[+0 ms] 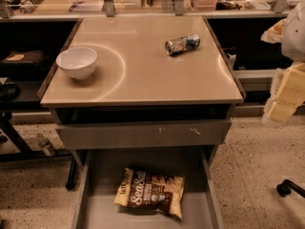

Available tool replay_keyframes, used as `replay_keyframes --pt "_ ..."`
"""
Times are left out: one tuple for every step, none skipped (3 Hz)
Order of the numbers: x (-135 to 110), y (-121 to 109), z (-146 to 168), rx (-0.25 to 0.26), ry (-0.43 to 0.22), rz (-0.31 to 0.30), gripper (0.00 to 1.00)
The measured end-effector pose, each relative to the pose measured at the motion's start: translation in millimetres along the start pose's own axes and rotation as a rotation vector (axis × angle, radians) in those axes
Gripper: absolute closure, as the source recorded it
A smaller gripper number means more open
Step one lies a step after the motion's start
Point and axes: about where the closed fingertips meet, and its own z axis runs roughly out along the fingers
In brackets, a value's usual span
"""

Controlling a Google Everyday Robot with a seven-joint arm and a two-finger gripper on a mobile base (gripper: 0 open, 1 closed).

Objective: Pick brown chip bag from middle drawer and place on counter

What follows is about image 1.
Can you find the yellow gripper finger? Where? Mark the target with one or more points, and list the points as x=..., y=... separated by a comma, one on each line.
x=292, y=87
x=277, y=111

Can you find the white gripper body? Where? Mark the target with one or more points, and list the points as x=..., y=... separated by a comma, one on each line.
x=294, y=35

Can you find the brown sea salt chip bag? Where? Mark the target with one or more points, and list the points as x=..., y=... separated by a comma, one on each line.
x=140, y=189

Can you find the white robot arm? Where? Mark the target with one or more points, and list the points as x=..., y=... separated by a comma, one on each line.
x=293, y=36

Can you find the beige top drawer cabinet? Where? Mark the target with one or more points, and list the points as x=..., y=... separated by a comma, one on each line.
x=136, y=81

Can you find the open grey middle drawer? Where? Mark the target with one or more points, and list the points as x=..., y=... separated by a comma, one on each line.
x=104, y=171

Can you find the closed grey top drawer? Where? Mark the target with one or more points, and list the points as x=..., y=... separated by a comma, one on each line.
x=143, y=134

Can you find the black bag on shelf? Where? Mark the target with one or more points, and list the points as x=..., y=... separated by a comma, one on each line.
x=31, y=58

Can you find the black chair caster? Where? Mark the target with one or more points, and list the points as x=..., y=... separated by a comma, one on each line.
x=287, y=186

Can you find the white ceramic bowl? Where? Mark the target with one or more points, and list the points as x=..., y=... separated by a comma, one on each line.
x=78, y=63

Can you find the black headphones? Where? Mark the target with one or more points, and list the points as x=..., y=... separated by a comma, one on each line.
x=8, y=91

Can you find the black table leg frame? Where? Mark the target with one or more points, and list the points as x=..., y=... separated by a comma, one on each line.
x=25, y=151

